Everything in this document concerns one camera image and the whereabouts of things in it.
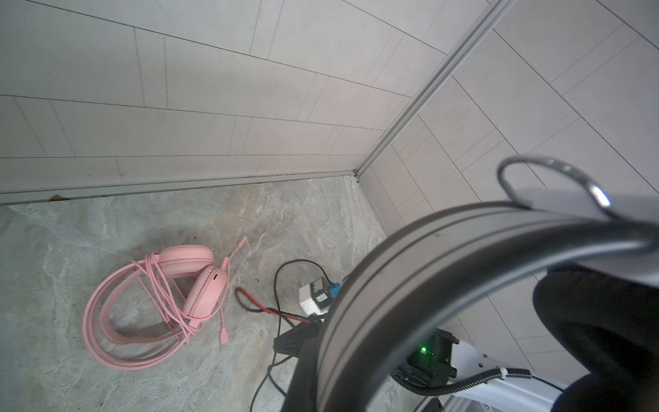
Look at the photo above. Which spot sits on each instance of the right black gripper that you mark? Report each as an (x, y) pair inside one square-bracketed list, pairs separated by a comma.
[(428, 367)]

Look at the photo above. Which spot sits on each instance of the pink cat-ear headphones with cable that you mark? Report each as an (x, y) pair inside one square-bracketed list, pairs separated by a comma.
[(187, 288)]

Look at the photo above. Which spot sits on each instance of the white black headphones with cable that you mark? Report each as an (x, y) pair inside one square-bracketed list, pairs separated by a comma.
[(598, 297)]

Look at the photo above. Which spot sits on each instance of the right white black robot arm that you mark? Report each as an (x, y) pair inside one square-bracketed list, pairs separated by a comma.
[(480, 379)]

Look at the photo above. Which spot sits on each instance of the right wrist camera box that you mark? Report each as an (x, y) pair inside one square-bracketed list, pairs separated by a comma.
[(316, 297)]

